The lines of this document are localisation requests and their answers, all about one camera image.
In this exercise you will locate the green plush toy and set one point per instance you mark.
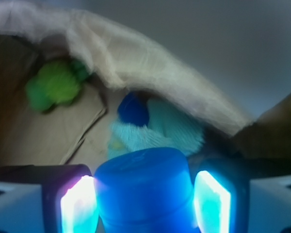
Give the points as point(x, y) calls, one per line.
point(57, 82)

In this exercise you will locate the brown paper bag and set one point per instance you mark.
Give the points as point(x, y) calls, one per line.
point(118, 59)

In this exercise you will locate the blue ball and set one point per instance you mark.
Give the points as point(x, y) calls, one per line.
point(133, 111)

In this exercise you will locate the light teal cloth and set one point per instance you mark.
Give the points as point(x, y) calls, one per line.
point(167, 127)

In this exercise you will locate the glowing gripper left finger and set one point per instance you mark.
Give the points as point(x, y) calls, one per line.
point(47, 199)

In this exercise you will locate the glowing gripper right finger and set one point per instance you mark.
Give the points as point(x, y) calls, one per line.
point(242, 195)

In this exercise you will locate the blue plastic bottle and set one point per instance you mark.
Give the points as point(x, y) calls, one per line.
point(146, 191)

